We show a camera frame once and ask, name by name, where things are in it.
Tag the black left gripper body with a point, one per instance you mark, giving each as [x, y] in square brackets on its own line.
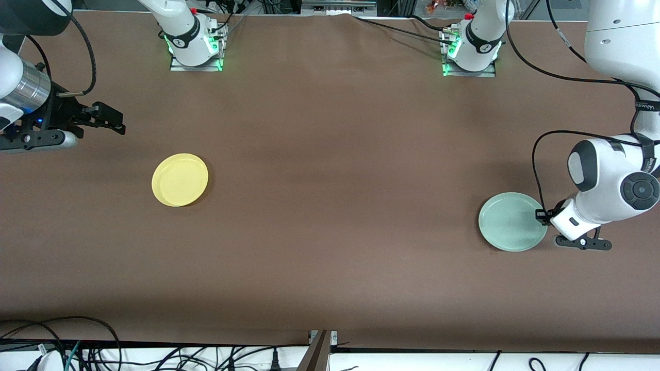
[544, 216]

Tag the yellow round plate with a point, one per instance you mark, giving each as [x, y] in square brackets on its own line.
[179, 180]

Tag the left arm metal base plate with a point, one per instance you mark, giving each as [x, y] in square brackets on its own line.
[487, 73]

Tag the white lower bench surface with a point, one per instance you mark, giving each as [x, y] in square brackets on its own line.
[412, 363]

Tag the black power plug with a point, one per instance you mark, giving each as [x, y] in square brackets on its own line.
[275, 360]

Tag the colourful background objects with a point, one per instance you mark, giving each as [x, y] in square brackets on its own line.
[443, 5]

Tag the pale green round plate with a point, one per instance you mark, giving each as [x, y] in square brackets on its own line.
[510, 221]

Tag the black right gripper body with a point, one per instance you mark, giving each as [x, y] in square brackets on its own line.
[62, 113]

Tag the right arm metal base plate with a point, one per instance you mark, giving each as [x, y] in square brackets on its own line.
[178, 67]

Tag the aluminium profile post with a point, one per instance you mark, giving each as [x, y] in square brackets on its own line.
[313, 355]

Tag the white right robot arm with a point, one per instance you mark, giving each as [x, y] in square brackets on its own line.
[181, 26]

